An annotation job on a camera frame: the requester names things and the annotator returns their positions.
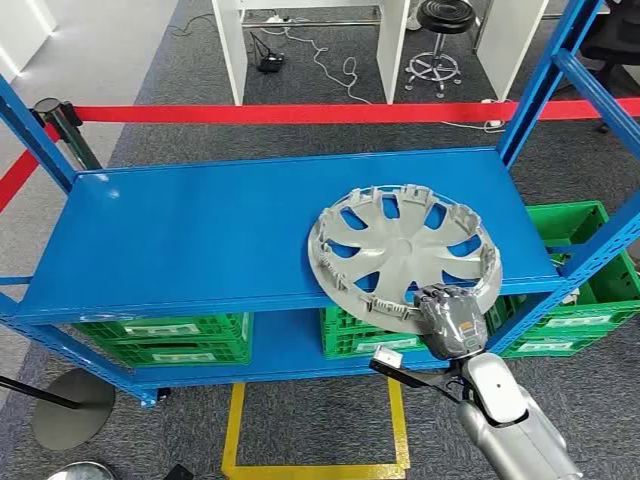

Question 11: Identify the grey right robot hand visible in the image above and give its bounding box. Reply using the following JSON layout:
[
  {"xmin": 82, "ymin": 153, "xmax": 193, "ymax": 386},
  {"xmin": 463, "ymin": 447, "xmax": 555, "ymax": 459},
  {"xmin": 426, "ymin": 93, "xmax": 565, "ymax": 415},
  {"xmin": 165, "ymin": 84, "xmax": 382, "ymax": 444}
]
[{"xmin": 414, "ymin": 284, "xmax": 488, "ymax": 362}]

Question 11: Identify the grey plastic hubcap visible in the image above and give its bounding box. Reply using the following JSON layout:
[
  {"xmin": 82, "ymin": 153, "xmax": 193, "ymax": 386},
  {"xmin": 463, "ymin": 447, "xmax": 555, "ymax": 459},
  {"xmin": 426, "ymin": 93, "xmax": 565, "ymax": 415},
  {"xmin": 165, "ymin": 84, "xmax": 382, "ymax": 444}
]
[{"xmin": 307, "ymin": 184, "xmax": 503, "ymax": 335}]

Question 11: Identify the blue metal shelf rack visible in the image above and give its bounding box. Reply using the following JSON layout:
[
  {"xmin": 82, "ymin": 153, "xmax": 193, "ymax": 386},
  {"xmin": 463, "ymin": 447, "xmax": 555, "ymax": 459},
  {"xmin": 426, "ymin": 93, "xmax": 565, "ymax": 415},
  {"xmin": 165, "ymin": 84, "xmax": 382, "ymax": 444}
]
[{"xmin": 0, "ymin": 0, "xmax": 640, "ymax": 409}]

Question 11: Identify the white desk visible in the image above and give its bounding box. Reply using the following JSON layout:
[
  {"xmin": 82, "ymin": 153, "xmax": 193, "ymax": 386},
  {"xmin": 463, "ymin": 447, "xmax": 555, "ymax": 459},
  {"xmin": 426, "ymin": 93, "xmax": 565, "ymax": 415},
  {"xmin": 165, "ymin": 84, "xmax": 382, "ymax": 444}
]
[
  {"xmin": 473, "ymin": 0, "xmax": 550, "ymax": 102},
  {"xmin": 211, "ymin": 0, "xmax": 412, "ymax": 107}
]

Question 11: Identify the black round stool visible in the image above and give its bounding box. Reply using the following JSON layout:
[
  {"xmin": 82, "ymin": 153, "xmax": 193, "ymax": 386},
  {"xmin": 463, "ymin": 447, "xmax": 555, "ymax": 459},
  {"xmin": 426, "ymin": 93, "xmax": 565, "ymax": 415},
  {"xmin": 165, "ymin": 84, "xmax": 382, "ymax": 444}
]
[{"xmin": 404, "ymin": 0, "xmax": 477, "ymax": 101}]

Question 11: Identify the black router device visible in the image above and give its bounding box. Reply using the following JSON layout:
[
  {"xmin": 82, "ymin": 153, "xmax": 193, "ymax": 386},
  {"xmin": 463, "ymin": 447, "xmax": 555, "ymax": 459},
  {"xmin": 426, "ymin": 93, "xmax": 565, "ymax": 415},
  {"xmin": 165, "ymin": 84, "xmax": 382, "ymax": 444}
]
[{"xmin": 248, "ymin": 31, "xmax": 286, "ymax": 74}]

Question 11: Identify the black office chair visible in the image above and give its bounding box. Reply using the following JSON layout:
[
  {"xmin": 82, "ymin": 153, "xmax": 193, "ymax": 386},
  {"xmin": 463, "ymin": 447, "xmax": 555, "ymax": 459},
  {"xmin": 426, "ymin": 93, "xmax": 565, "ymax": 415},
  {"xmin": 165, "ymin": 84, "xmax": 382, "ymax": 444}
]
[{"xmin": 580, "ymin": 0, "xmax": 640, "ymax": 87}]

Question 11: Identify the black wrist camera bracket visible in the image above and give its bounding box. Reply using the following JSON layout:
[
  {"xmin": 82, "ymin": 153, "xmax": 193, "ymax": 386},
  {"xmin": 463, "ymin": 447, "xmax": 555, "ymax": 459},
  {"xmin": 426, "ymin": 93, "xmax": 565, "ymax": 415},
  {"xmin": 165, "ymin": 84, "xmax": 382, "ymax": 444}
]
[{"xmin": 368, "ymin": 359, "xmax": 469, "ymax": 407}]

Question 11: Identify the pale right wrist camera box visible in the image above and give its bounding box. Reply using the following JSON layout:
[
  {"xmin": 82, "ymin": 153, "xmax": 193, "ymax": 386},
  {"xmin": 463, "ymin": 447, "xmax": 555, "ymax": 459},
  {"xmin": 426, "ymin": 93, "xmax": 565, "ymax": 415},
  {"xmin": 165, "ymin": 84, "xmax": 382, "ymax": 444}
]
[{"xmin": 372, "ymin": 345, "xmax": 404, "ymax": 371}]

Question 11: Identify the white cable bundle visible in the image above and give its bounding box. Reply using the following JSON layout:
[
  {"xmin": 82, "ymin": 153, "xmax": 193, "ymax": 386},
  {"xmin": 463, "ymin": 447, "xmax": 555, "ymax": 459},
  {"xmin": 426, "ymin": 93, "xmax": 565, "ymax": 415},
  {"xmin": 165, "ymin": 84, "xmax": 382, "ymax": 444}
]
[{"xmin": 549, "ymin": 254, "xmax": 582, "ymax": 307}]

